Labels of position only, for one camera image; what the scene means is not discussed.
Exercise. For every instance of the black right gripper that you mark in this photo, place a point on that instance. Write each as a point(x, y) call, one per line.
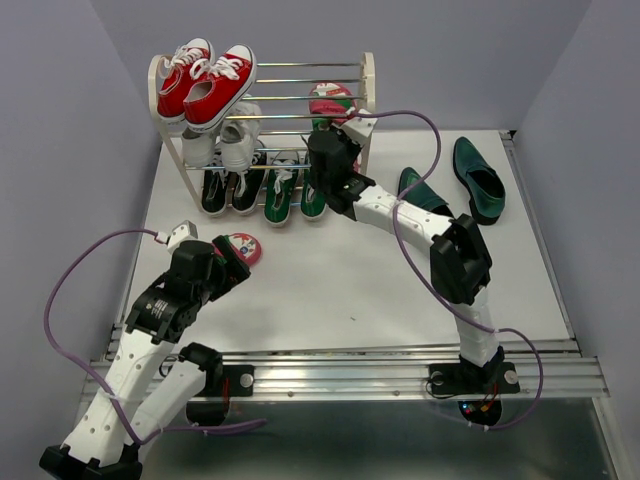
point(349, 140)

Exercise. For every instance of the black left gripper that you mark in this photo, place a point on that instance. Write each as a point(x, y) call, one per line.
point(231, 273)

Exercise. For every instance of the pink slide sandal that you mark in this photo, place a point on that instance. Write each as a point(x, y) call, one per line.
point(328, 100)
point(245, 247)

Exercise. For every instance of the green canvas sneaker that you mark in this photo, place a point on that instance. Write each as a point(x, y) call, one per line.
point(312, 203)
point(281, 182)

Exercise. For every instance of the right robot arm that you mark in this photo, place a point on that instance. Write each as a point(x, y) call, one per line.
point(459, 261)

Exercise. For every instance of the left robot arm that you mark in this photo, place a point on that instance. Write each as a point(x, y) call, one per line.
point(124, 416)

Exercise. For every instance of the cream shoe rack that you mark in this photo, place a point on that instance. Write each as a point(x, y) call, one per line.
point(279, 131)

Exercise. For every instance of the black sneaker left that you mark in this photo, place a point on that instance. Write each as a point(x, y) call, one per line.
point(214, 192)

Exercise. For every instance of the black sneaker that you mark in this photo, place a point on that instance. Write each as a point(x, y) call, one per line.
point(214, 192)
point(250, 174)

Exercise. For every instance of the black sneaker right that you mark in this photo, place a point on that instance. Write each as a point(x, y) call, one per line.
point(250, 174)

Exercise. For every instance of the white sneaker right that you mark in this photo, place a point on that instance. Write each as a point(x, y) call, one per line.
point(238, 135)

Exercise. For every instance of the white sneaker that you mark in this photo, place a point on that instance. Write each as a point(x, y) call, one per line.
point(238, 135)
point(199, 149)

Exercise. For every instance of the dark green loafer near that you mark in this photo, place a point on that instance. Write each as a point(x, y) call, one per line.
point(420, 194)

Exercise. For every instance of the dark green loafer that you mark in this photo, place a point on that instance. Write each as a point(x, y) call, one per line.
point(487, 194)
point(420, 194)

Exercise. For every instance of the white sneaker left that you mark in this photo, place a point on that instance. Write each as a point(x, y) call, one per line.
point(199, 149)

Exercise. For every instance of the red sneaker right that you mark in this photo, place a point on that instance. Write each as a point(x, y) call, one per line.
point(218, 86)

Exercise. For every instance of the red sneaker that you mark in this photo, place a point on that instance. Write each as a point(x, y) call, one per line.
point(178, 80)
point(218, 86)

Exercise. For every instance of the dark green loafer far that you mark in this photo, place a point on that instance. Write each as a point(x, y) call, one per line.
point(487, 194)

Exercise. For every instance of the red sneaker left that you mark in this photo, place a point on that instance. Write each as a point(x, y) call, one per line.
point(178, 80)

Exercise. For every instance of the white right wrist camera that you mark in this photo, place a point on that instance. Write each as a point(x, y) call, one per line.
point(359, 126)

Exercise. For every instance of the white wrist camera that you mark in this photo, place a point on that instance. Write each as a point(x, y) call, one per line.
point(185, 231)
point(359, 126)

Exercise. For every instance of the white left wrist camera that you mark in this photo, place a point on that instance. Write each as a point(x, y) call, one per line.
point(185, 231)

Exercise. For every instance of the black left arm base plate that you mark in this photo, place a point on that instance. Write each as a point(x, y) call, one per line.
point(235, 380)

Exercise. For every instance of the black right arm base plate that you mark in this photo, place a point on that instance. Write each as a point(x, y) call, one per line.
point(456, 379)

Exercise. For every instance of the aluminium table edge rail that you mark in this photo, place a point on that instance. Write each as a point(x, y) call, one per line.
point(381, 374)

